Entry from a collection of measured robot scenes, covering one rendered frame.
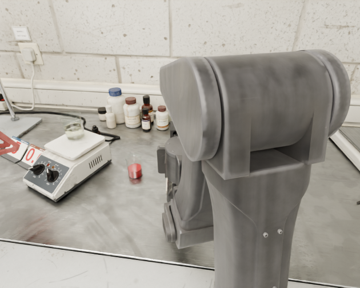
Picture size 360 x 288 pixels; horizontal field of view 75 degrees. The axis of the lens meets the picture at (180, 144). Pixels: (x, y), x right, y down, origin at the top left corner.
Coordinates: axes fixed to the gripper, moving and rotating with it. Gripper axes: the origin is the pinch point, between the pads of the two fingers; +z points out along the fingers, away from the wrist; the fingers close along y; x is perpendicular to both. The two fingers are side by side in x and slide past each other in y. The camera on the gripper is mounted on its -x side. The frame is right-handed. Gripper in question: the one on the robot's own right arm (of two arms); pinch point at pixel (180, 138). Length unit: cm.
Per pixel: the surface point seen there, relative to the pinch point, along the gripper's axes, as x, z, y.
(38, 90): 7, 51, 61
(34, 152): 11.5, 10.7, 44.1
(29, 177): 10.9, -1.3, 39.3
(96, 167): 12.4, 4.2, 23.7
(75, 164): 7.6, -0.4, 27.0
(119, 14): -22, 49, 21
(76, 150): 5.5, 3.2, 27.5
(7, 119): 14, 37, 69
